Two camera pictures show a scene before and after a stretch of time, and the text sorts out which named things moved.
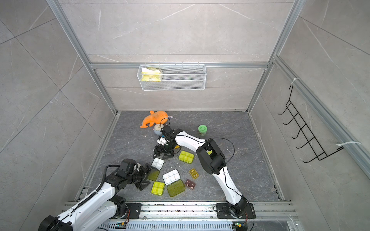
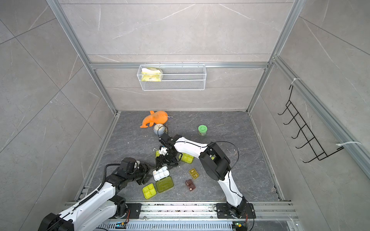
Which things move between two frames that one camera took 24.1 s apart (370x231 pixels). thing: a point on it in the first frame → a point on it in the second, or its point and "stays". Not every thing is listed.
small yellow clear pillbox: [193, 172] stays
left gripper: [145, 174] stays
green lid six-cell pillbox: [186, 157] stays
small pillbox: [158, 188] → [149, 191]
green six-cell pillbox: [175, 185] → [164, 181]
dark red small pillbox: [189, 184] stays
